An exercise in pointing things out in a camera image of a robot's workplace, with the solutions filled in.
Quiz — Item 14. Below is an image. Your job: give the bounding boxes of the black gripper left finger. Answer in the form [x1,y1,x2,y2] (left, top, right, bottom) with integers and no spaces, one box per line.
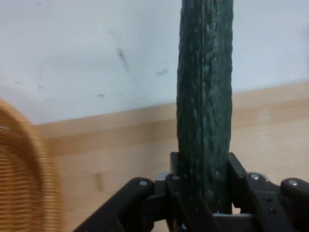
[72,151,222,232]

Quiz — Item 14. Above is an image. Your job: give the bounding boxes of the dark green cucumber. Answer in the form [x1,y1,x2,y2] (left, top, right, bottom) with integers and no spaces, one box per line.
[175,0,235,215]

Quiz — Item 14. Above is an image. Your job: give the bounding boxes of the woven wicker basket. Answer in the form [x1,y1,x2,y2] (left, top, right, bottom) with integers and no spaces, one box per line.
[0,98,63,232]

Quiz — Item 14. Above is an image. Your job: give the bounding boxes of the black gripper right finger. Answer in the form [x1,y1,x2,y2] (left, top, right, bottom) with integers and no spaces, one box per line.
[226,152,309,232]

